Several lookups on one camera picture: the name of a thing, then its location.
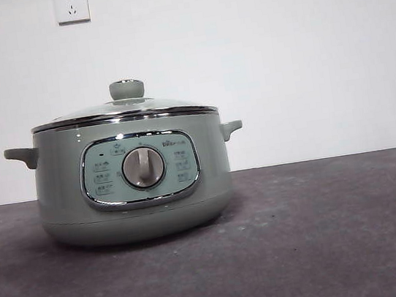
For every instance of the white wall socket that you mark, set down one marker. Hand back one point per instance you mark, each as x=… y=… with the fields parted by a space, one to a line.
x=72 y=7

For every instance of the glass lid with green knob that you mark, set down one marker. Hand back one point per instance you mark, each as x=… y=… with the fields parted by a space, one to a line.
x=127 y=90

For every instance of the pale green electric pot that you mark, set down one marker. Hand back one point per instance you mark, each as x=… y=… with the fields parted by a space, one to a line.
x=62 y=204

